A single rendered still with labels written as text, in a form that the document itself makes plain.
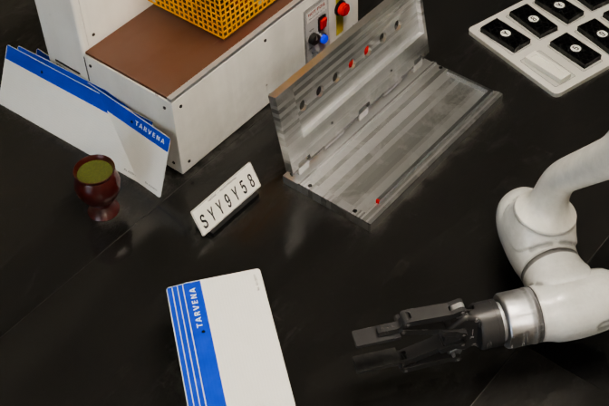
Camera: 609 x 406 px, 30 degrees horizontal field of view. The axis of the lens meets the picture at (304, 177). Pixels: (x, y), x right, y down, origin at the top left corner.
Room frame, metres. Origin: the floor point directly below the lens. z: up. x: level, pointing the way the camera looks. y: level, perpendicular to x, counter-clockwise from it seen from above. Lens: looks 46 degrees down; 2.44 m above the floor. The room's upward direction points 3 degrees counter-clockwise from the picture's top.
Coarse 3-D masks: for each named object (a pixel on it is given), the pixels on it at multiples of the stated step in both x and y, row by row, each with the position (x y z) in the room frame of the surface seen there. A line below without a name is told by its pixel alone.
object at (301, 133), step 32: (384, 0) 1.77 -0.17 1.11; (416, 0) 1.82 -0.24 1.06; (352, 32) 1.67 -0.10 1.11; (384, 32) 1.74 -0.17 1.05; (416, 32) 1.81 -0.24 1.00; (320, 64) 1.59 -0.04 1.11; (384, 64) 1.72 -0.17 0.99; (288, 96) 1.52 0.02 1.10; (320, 96) 1.59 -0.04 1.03; (352, 96) 1.63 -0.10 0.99; (288, 128) 1.50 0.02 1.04; (320, 128) 1.55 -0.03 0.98; (288, 160) 1.48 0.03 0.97
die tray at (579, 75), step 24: (528, 0) 2.00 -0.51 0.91; (576, 0) 2.00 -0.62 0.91; (480, 24) 1.93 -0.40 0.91; (576, 24) 1.91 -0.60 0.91; (504, 48) 1.85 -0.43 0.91; (528, 48) 1.84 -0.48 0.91; (552, 48) 1.84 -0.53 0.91; (600, 48) 1.83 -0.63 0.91; (528, 72) 1.76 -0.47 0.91; (576, 72) 1.76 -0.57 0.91; (600, 72) 1.76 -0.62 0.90
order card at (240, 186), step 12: (252, 168) 1.49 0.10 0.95; (228, 180) 1.45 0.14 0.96; (240, 180) 1.46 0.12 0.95; (252, 180) 1.47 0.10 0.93; (216, 192) 1.42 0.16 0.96; (228, 192) 1.44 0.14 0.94; (240, 192) 1.45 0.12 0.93; (252, 192) 1.46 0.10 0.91; (204, 204) 1.40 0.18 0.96; (216, 204) 1.41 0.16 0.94; (228, 204) 1.42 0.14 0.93; (192, 216) 1.37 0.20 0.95; (204, 216) 1.38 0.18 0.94; (216, 216) 1.40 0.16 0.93; (204, 228) 1.37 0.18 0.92
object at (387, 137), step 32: (416, 64) 1.78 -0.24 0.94; (384, 96) 1.70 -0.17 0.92; (416, 96) 1.70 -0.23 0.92; (448, 96) 1.69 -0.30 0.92; (480, 96) 1.69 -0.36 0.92; (352, 128) 1.62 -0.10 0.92; (384, 128) 1.61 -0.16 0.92; (416, 128) 1.61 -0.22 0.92; (448, 128) 1.60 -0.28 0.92; (320, 160) 1.53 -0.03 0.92; (352, 160) 1.53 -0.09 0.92; (384, 160) 1.52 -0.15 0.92; (320, 192) 1.44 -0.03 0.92; (352, 192) 1.44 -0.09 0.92
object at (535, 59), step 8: (528, 56) 1.80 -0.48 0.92; (536, 56) 1.80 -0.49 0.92; (544, 56) 1.80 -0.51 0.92; (536, 64) 1.77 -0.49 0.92; (544, 64) 1.77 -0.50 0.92; (552, 64) 1.77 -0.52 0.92; (544, 72) 1.76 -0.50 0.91; (552, 72) 1.75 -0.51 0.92; (560, 72) 1.75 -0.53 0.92; (568, 72) 1.74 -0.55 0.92; (560, 80) 1.72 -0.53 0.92
